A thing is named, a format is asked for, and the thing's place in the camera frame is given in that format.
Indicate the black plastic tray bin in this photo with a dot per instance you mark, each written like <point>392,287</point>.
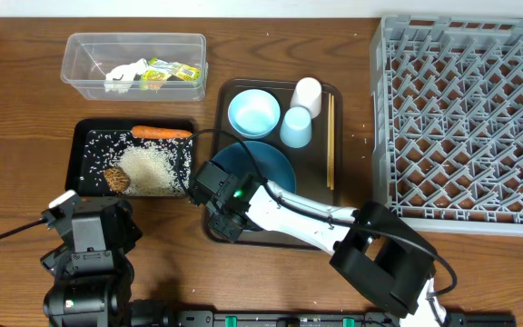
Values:
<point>113,124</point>

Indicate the brown serving tray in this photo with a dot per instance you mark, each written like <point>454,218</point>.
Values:
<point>309,162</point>

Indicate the dark blue plate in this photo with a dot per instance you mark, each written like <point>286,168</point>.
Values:
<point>273,164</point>

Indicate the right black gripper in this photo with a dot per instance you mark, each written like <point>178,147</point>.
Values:
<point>221,222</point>

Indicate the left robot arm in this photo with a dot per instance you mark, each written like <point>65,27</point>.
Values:
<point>92,276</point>

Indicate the wooden chopstick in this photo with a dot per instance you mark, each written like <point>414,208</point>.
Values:
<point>332,140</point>
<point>329,146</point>

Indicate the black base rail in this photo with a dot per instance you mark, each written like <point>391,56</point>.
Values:
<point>311,319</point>

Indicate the white rice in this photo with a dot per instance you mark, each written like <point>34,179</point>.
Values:
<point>156,168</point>

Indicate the light blue bowl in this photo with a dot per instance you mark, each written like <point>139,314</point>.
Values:
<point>254,113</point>

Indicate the orange carrot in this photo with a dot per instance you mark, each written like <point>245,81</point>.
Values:
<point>150,132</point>

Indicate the left wooden chopstick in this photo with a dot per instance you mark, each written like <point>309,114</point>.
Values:
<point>329,146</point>

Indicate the pink plastic cup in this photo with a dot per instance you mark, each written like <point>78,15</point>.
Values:
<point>307,94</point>

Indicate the yellow green snack wrapper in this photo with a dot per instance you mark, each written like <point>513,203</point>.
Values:
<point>159,72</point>

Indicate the right wooden chopstick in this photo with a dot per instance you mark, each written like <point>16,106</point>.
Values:
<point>332,140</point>

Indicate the grey dishwasher rack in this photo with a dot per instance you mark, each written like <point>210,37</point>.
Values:
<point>448,113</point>

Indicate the clear plastic bin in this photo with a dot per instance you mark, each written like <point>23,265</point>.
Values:
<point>89,57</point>

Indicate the brown food scrap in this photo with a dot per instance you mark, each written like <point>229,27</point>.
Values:
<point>117,180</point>

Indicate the white tissue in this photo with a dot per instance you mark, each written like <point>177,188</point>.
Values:
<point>121,78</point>

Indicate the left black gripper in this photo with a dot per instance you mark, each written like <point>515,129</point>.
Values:
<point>133,231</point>

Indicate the light blue plastic cup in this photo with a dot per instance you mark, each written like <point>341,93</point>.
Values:
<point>296,127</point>

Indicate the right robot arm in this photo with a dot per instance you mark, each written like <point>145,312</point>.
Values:
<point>384,259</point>

